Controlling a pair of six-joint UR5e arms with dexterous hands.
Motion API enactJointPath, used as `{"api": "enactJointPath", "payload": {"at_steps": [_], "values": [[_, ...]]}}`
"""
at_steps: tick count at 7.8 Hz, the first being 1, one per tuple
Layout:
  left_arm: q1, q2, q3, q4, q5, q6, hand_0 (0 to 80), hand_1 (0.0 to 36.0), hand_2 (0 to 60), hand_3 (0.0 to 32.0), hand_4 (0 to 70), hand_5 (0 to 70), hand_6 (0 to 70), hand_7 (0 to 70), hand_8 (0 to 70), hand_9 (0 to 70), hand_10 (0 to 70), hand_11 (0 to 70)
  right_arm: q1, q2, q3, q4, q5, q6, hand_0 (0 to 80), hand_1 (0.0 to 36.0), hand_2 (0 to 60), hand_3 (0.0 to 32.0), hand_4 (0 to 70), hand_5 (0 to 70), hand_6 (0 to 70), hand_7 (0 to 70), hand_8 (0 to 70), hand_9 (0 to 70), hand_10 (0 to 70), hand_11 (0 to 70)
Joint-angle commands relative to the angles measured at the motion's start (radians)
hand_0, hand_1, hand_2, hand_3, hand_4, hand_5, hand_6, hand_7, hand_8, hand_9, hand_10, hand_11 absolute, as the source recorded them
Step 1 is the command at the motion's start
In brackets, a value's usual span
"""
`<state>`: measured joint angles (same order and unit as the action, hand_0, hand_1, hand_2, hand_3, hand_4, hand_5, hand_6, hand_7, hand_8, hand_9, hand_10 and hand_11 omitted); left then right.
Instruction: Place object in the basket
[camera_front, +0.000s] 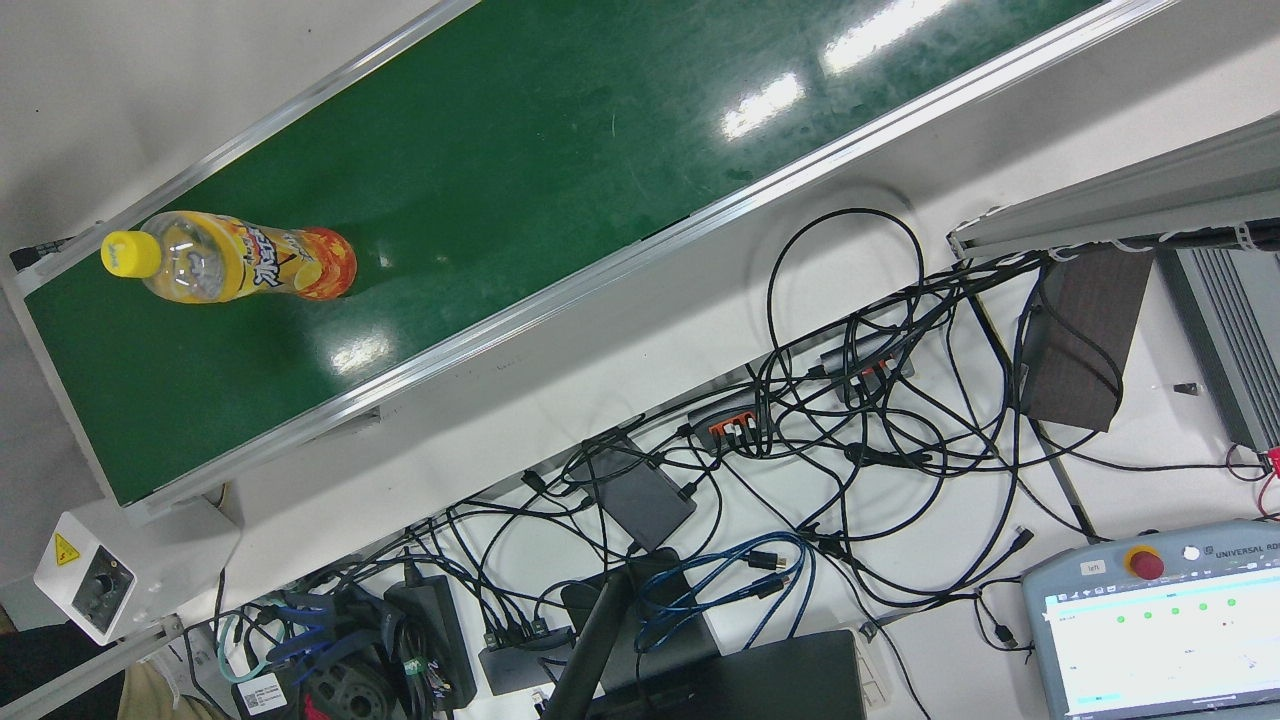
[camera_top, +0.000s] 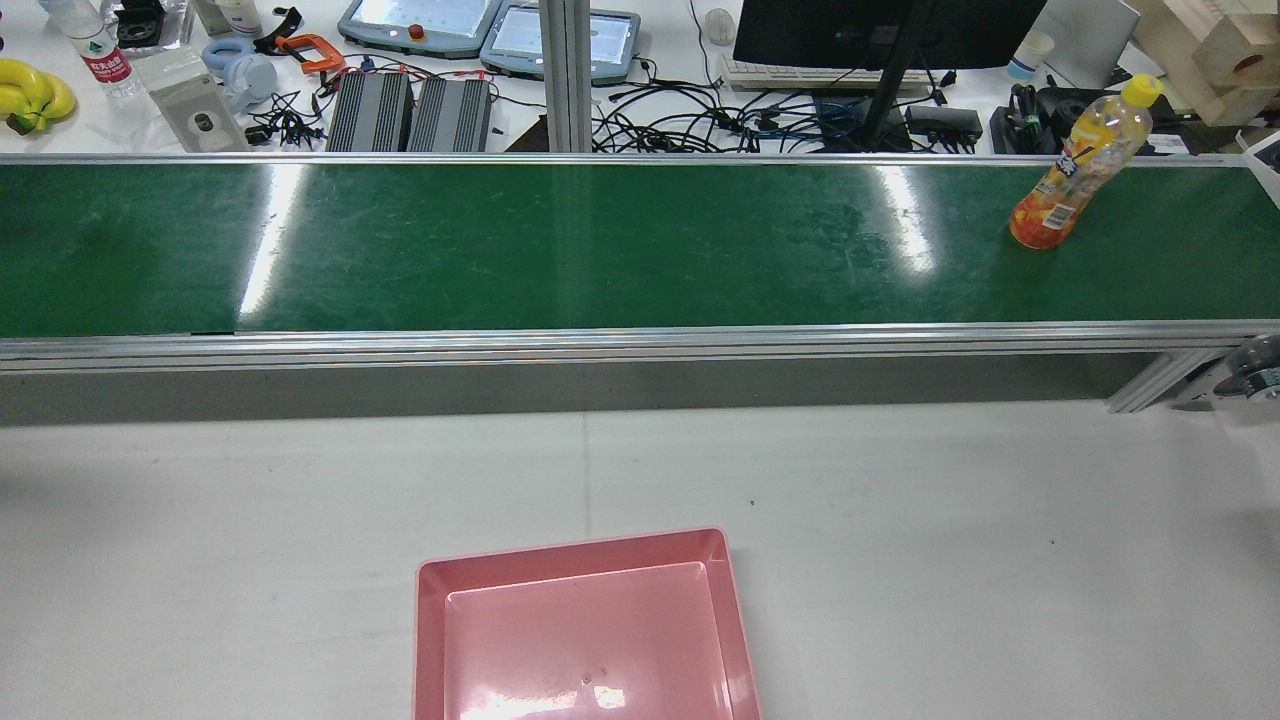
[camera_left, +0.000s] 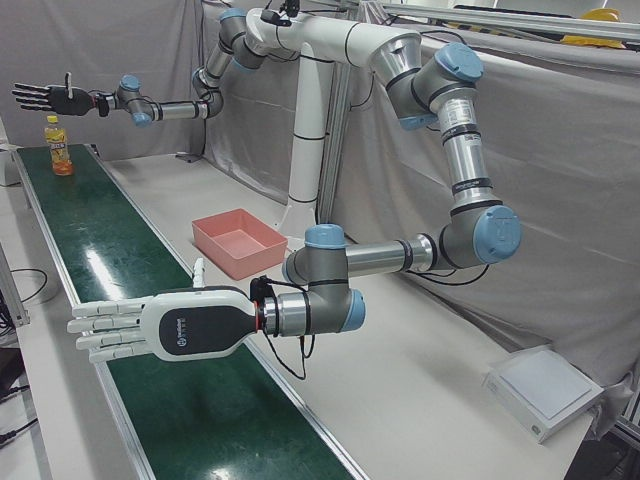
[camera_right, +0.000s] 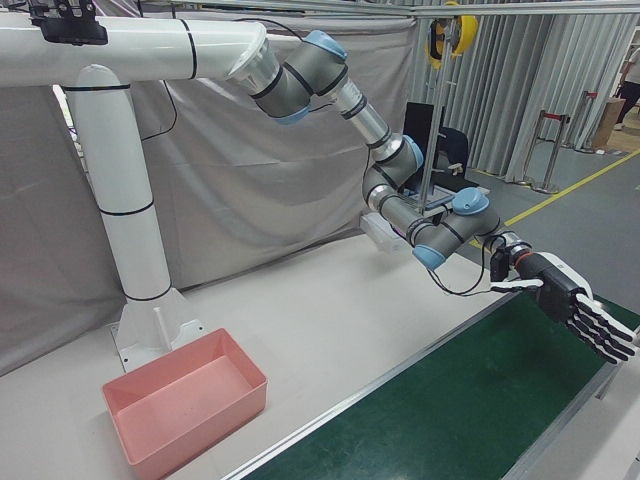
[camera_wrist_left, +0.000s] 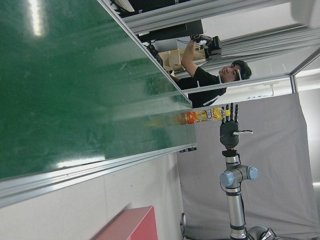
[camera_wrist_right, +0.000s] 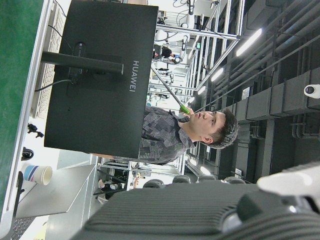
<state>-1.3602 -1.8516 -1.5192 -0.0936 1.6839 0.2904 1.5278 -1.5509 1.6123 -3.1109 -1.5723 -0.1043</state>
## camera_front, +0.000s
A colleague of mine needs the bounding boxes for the black multiport hub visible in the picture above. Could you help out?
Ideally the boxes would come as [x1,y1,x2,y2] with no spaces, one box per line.
[478,620,579,698]

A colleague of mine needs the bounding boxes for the black usb hub orange ports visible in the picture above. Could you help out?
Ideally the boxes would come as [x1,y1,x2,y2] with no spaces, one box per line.
[686,385,773,453]

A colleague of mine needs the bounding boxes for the black round device with cables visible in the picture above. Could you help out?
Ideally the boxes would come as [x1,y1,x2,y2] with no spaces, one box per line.
[230,585,406,720]

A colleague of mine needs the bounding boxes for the blue cable coil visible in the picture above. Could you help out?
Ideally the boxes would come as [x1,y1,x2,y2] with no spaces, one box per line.
[633,530,818,656]

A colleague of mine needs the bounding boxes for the grey teach pendant left label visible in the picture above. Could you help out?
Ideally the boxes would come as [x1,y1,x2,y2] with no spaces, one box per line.
[1020,518,1280,720]

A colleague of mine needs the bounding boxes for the black looped cable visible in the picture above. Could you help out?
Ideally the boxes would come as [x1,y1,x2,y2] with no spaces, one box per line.
[766,207,926,401]

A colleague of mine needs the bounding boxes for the white conveyor control box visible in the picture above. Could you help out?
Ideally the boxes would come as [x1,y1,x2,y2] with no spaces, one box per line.
[35,497,243,646]

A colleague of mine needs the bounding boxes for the orange juice bottle yellow cap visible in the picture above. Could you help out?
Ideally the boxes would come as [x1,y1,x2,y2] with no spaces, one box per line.
[100,210,358,303]

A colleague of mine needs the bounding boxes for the green conveyor belt aluminium frame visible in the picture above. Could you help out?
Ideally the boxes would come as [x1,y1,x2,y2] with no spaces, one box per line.
[5,0,1181,528]

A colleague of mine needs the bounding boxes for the grey aluminium frame bar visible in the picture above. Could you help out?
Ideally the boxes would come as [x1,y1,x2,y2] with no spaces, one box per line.
[0,615,188,720]

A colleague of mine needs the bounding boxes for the teal cable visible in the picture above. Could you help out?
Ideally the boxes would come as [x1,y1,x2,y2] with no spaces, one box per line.
[215,610,271,686]

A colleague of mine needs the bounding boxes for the grey ribbed power supply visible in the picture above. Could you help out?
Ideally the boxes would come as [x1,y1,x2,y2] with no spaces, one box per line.
[1158,245,1280,453]

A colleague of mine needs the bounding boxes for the white label tag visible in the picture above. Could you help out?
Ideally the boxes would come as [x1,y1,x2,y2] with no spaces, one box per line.
[232,672,291,717]

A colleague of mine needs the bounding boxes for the aluminium profile post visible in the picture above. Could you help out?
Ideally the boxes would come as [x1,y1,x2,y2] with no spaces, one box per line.
[947,112,1280,263]

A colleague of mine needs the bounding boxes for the black cloth item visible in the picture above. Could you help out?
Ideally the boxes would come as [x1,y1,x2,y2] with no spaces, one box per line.
[0,620,126,713]

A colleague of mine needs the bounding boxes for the black power adapter brick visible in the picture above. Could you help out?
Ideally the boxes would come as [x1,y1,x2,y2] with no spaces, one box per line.
[383,575,479,711]

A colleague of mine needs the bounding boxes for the red wire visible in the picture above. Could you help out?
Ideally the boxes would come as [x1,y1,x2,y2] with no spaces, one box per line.
[1228,443,1280,521]

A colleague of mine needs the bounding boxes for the black computer monitor with stand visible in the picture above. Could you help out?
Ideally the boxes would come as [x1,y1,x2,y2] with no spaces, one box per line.
[540,547,869,720]

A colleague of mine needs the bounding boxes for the white keyboard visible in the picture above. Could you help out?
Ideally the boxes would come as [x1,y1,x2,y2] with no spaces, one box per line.
[848,622,893,713]

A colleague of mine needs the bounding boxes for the black flat rectangular box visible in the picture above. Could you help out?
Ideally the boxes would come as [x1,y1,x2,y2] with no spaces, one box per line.
[578,435,699,553]

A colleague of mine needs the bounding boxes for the dark brown box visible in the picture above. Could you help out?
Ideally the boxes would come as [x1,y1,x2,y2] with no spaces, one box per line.
[1018,248,1156,433]

